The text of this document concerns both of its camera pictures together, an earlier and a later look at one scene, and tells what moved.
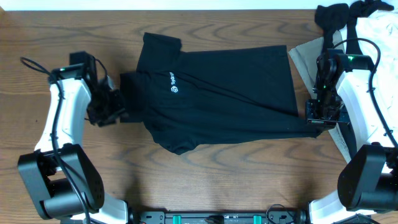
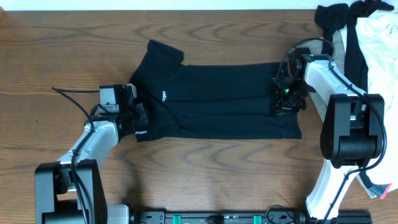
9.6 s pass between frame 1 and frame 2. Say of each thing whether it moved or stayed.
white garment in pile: stayed
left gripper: moved
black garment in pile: stayed
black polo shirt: moved
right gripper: moved
